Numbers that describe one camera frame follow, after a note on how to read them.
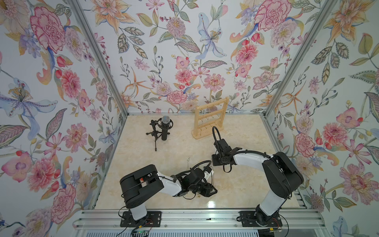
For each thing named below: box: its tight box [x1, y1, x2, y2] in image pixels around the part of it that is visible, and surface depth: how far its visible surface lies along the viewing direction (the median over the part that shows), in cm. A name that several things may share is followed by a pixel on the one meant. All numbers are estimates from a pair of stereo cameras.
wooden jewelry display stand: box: [190, 96, 229, 140], surface depth 103 cm
